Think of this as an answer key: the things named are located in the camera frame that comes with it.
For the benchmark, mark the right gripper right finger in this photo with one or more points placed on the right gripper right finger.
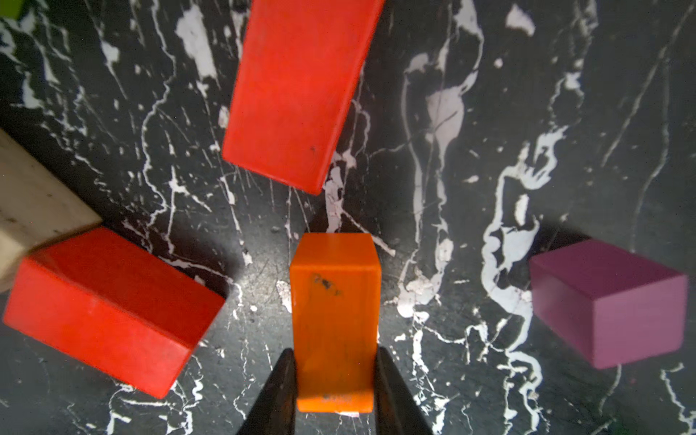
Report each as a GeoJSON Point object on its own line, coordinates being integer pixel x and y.
{"type": "Point", "coordinates": [395, 409]}

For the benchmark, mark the orange block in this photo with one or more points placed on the orange block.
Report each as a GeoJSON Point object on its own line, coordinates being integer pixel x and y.
{"type": "Point", "coordinates": [335, 281]}

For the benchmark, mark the natural wood block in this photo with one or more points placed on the natural wood block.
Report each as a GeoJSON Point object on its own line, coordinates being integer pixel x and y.
{"type": "Point", "coordinates": [37, 209]}

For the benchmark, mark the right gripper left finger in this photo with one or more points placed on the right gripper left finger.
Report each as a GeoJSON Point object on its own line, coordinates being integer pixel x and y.
{"type": "Point", "coordinates": [274, 410]}

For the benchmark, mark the purple block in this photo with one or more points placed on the purple block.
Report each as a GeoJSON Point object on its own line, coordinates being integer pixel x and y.
{"type": "Point", "coordinates": [612, 306]}

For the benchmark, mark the green block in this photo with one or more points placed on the green block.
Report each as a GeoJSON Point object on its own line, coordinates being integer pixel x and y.
{"type": "Point", "coordinates": [11, 9]}

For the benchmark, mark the red block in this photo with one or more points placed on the red block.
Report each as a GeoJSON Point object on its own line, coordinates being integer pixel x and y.
{"type": "Point", "coordinates": [104, 301]}
{"type": "Point", "coordinates": [299, 69]}

